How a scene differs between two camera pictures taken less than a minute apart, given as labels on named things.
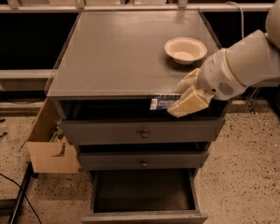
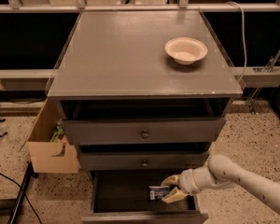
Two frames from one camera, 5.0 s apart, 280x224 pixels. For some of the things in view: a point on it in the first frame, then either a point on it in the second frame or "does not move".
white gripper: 217,75 → 185,183
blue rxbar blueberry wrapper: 162,102 → 158,192
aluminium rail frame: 12,5 does not move
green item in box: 58,132 does not move
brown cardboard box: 45,156 does not move
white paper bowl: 186,49 does not move
